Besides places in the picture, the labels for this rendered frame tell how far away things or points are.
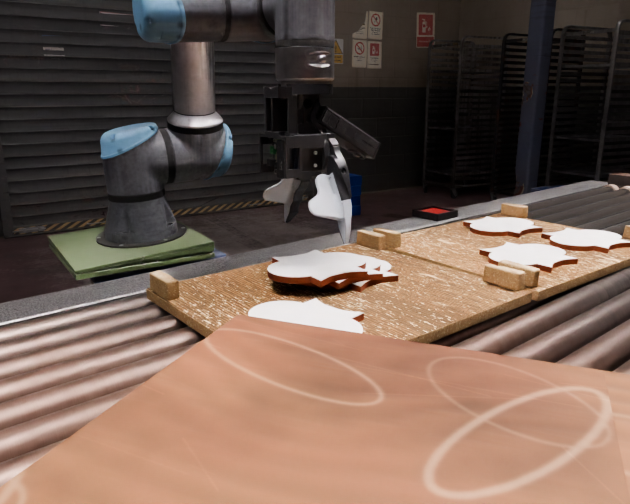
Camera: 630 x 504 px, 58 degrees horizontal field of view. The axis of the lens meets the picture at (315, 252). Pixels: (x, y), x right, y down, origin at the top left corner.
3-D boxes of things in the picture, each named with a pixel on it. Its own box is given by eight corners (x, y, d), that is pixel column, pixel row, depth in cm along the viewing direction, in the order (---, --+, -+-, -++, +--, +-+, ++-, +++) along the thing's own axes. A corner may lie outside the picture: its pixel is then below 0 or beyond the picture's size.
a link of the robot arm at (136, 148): (101, 188, 123) (91, 124, 119) (163, 180, 129) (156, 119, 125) (111, 199, 113) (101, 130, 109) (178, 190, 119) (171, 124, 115)
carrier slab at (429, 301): (146, 298, 81) (145, 288, 80) (358, 250, 106) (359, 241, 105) (295, 398, 55) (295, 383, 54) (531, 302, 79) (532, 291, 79)
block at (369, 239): (355, 244, 103) (356, 229, 102) (363, 243, 104) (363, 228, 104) (379, 251, 99) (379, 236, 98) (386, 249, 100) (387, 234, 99)
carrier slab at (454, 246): (366, 249, 106) (366, 240, 106) (499, 219, 130) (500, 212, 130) (537, 302, 80) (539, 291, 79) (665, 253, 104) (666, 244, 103)
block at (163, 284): (149, 290, 80) (147, 271, 79) (161, 287, 81) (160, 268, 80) (167, 302, 75) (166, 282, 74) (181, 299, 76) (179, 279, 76)
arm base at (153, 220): (97, 233, 126) (90, 189, 123) (163, 220, 134) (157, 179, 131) (117, 250, 114) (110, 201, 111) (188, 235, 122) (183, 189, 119)
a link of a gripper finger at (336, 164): (329, 211, 75) (307, 154, 77) (340, 210, 76) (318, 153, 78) (346, 195, 71) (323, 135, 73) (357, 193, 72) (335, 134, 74)
